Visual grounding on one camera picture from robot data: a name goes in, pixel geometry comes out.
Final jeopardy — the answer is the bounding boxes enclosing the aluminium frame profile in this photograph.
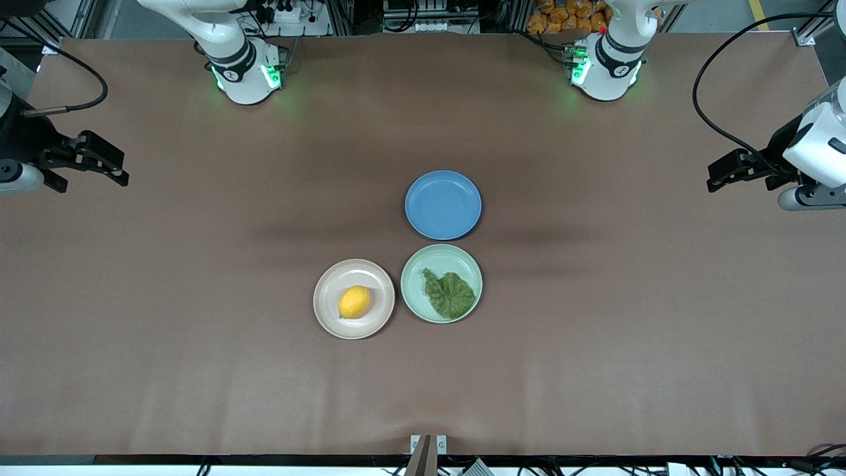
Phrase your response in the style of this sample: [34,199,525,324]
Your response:
[792,0,846,47]
[20,0,100,55]

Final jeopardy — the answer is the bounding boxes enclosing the white equipment box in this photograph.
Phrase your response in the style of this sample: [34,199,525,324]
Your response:
[382,0,481,35]

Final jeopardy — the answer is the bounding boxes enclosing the blue plate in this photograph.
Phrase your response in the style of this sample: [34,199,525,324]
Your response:
[404,170,483,241]

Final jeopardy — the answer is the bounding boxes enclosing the beige plate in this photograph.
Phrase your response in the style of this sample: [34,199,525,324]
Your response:
[313,258,396,340]

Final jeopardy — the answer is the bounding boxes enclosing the small metal bracket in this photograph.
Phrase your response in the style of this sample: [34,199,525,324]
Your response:
[410,434,448,456]

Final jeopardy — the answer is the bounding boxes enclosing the light green plate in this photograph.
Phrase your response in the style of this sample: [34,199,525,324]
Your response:
[401,244,484,325]

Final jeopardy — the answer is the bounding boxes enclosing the orange snack bags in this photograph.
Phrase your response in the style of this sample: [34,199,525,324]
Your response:
[527,0,610,35]

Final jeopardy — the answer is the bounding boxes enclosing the yellow lemon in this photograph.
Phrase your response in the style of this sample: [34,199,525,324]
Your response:
[338,285,372,320]

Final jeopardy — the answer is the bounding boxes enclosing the green lettuce leaf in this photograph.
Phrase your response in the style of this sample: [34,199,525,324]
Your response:
[422,268,477,320]

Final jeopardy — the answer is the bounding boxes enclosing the brown camera stand bar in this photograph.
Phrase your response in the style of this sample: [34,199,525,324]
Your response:
[404,434,433,476]

